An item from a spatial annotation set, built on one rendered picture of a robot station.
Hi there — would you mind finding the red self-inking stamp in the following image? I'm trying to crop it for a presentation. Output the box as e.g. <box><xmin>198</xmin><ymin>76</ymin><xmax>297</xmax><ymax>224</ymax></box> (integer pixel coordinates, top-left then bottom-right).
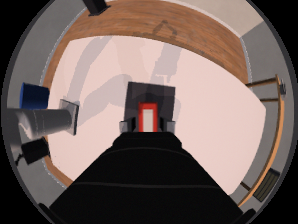
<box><xmin>138</xmin><ymin>102</ymin><xmax>158</xmax><ymax>132</ymax></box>

